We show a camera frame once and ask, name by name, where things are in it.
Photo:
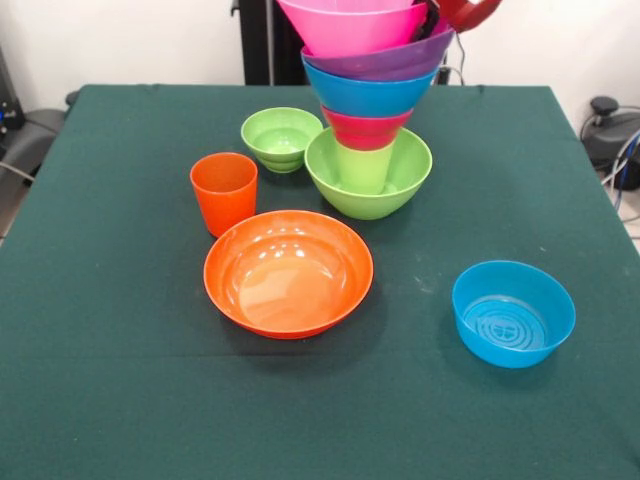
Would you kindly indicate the small green bowl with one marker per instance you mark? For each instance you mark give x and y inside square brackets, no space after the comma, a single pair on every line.
[280,135]

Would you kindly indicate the small blue bowl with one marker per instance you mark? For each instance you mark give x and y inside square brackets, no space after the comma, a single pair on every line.
[515,325]

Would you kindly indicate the wide purple bowl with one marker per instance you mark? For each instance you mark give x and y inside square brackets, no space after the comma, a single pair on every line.
[380,65]

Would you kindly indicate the dark green tablecloth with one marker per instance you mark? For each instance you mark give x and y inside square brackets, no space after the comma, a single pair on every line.
[320,425]

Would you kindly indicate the medium green bowl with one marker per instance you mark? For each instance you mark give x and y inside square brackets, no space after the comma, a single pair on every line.
[365,205]

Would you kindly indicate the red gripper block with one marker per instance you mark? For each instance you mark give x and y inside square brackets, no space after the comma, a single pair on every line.
[470,12]

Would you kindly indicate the large pink bowl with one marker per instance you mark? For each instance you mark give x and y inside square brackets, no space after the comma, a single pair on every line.
[350,30]

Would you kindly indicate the orange cup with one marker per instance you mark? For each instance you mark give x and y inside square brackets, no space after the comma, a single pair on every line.
[225,200]

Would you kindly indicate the black computer tower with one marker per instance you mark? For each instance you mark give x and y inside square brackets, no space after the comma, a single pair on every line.
[10,100]

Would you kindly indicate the large blue bowl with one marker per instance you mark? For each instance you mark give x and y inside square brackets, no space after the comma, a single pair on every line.
[370,97]

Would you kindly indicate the light green cup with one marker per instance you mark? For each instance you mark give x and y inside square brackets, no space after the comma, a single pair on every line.
[365,172]

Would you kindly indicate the wide orange bowl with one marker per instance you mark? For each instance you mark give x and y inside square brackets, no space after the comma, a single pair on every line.
[290,290]

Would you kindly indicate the small crimson bowl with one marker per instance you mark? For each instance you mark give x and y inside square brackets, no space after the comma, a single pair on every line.
[365,132]

